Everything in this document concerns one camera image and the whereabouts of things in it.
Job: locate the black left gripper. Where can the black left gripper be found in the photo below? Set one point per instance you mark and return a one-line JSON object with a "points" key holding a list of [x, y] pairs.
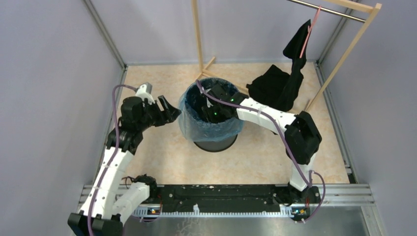
{"points": [[168, 115]]}

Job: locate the blue plastic trash bag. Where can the blue plastic trash bag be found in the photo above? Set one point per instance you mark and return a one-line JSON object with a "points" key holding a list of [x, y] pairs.
{"points": [[194, 125]]}

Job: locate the black trash bin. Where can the black trash bin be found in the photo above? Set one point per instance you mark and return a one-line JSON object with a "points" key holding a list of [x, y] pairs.
{"points": [[218, 146]]}

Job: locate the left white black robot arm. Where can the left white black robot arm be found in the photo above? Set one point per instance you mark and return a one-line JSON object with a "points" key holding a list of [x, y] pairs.
{"points": [[102, 213]]}

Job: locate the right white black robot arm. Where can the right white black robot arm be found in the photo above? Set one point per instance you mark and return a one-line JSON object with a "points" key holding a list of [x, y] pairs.
{"points": [[298, 132]]}

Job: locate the black cloth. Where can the black cloth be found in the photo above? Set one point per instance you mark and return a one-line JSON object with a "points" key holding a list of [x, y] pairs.
{"points": [[279, 89]]}

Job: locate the pink hanger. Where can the pink hanger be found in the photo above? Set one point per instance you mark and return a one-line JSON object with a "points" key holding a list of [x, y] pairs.
{"points": [[309, 30]]}

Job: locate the wooden clothes rack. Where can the wooden clothes rack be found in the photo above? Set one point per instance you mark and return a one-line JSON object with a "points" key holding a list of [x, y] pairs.
{"points": [[355, 10]]}

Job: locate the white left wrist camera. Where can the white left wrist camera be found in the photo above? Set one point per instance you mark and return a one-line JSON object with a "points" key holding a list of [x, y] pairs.
{"points": [[144, 92]]}

